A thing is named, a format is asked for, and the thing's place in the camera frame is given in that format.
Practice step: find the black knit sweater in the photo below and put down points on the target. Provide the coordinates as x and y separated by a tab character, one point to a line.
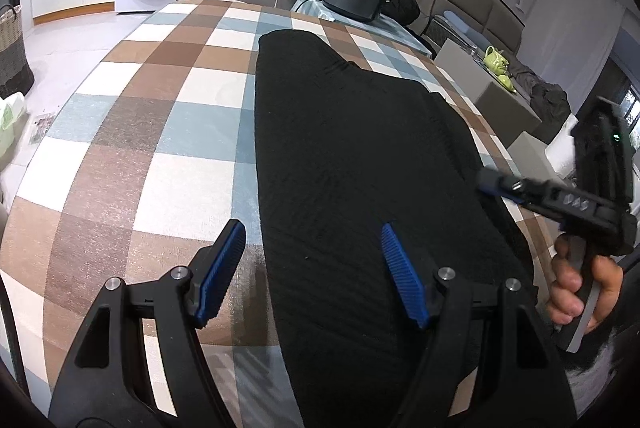
350	148

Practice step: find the light blue cloth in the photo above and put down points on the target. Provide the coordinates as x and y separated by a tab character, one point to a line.
395	28

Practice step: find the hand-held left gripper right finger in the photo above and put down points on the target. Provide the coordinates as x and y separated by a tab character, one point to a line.
405	278

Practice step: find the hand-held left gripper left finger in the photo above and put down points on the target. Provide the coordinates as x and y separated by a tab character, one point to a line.
220	273

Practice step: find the grey coffee table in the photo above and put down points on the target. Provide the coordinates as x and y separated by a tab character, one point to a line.
470	78

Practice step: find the blue striped cushion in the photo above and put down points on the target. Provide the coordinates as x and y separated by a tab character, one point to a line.
462	23

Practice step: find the printed packet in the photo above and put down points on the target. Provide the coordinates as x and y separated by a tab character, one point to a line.
42	127

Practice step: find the green cup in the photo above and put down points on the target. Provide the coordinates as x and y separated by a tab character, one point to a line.
505	83

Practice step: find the person's right hand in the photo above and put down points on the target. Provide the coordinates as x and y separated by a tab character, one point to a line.
562	288

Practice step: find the dark grey clothing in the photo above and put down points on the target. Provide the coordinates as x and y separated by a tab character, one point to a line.
550	101

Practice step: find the white green plastic bag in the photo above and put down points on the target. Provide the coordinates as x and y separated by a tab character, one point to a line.
7	123

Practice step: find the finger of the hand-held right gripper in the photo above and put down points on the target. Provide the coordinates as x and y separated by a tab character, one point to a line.
510	188

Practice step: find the checkered tablecloth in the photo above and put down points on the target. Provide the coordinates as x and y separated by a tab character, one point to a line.
150	133

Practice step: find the green teapot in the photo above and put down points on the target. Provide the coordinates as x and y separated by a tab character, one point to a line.
495	62

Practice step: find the woven laundry basket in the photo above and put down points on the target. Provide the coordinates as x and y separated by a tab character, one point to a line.
12	58

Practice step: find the white curtain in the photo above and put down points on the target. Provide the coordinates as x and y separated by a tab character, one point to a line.
565	18

